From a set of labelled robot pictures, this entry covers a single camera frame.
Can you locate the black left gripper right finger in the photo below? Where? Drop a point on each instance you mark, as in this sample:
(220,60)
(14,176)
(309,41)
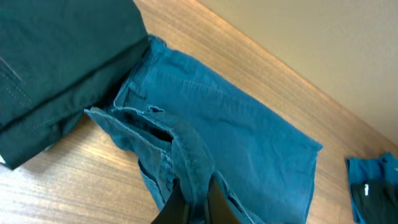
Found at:
(218,210)

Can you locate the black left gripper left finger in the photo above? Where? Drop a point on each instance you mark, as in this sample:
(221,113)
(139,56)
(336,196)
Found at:
(176,210)

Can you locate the navy blue denim shorts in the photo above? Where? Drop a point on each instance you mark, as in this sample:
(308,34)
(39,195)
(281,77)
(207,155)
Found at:
(187,124)

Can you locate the blue polo shirt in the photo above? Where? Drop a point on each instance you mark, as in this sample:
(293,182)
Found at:
(361,170)

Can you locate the black mesh shirt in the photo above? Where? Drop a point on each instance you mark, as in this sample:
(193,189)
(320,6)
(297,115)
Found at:
(375,202)

